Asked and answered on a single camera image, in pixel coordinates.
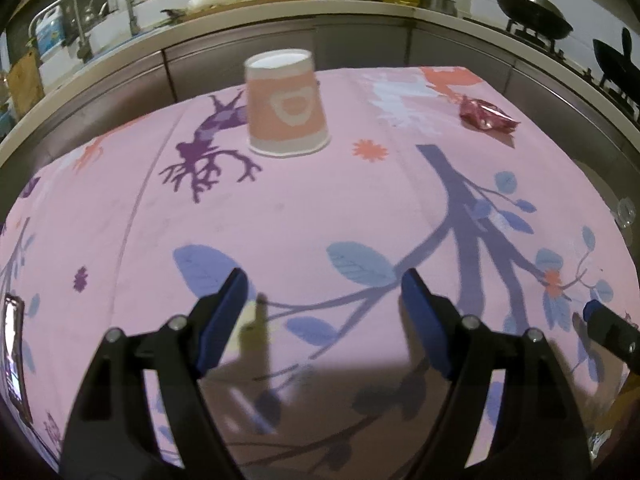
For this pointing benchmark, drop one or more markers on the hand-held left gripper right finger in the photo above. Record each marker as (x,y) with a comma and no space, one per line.
(427,325)

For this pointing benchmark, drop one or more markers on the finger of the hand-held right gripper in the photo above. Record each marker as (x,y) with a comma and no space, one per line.
(612,332)

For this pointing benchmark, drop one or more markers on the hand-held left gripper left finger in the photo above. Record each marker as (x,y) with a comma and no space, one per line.
(222,325)

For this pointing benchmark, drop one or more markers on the pink paper cup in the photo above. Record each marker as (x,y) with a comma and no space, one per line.
(285,110)

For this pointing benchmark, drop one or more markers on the pink floral tablecloth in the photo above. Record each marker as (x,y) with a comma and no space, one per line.
(300,210)

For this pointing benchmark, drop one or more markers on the black smartphone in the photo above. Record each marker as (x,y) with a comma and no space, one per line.
(14,360)

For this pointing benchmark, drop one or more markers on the red candy wrapper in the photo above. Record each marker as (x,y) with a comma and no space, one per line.
(485,112)

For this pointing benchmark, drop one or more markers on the black frying pan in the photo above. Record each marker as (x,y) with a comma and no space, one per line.
(617,62)

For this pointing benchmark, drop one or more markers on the gas stove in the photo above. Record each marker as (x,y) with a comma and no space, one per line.
(575,60)

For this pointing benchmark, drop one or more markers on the wooden cutting board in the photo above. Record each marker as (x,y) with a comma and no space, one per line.
(25,82)

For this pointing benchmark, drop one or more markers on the white sink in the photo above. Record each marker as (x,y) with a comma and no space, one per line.
(160,15)

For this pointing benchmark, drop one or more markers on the steel bowl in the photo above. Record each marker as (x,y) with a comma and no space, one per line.
(439,5)

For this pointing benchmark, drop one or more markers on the metal faucet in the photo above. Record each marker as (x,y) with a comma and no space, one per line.
(80,35)
(131,15)

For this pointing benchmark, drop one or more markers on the white plastic bag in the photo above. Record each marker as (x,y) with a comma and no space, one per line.
(212,1)

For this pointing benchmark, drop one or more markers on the wok with lid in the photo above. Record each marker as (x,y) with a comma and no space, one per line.
(535,12)

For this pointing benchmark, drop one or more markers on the blue label detergent jug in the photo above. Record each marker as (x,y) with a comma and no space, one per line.
(47,32)

